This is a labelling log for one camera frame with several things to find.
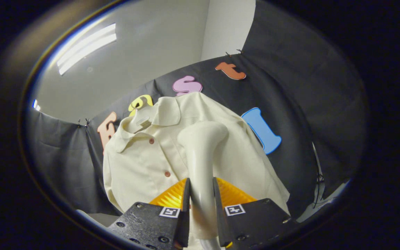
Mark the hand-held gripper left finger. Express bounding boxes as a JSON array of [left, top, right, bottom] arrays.
[[108, 178, 191, 250]]

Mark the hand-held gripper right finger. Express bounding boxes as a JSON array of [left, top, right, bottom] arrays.
[[213, 177, 299, 250]]

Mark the white garment steamer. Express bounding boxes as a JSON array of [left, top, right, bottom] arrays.
[[177, 121, 229, 250]]

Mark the cream button-up shirt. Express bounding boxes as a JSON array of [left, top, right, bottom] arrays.
[[103, 92, 291, 217]]

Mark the white clothes hanger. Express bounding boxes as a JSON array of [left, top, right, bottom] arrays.
[[128, 101, 155, 134]]

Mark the black backdrop cloth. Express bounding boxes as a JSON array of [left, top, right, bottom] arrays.
[[25, 0, 367, 217]]

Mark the ceiling light panel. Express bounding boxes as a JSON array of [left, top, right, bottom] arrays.
[[56, 23, 117, 76]]

